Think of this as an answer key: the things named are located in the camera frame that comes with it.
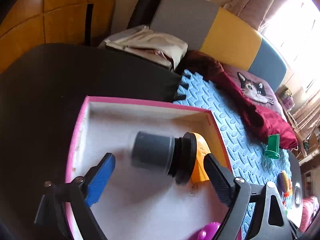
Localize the dark red folded blanket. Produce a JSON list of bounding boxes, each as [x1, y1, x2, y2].
[[179, 50, 298, 150]]

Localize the wooden wardrobe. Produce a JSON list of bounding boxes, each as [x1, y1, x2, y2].
[[1, 0, 116, 72]]

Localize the pink shallow cardboard box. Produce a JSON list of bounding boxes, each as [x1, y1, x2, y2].
[[66, 96, 230, 239]]

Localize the orange linked cubes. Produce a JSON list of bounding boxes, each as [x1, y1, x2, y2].
[[284, 178, 293, 198]]

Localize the black grey cylinder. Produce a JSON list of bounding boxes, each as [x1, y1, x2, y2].
[[131, 131, 197, 185]]

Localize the blue foam puzzle mat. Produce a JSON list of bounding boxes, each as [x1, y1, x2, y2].
[[172, 69, 295, 240]]

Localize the wooden side table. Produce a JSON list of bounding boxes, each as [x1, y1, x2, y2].
[[276, 85, 319, 159]]

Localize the yellow oval perforated object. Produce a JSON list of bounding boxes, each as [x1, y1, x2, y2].
[[277, 170, 288, 193]]

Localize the orange toy car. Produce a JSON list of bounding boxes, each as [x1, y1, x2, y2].
[[190, 133, 210, 184]]

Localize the beige canvas bag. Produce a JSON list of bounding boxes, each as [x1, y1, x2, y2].
[[98, 25, 188, 71]]

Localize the black rolled mat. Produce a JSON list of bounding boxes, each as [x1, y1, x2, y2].
[[127, 0, 161, 29]]

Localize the purple box on table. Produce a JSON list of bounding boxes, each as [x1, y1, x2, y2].
[[281, 88, 295, 111]]

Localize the cat print pillow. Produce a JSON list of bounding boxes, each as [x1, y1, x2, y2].
[[222, 64, 285, 119]]

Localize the grey yellow blue headboard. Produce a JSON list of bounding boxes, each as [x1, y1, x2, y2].
[[150, 0, 287, 90]]

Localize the magenta plastic cup toy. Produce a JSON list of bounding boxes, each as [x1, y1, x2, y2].
[[188, 222, 221, 240]]

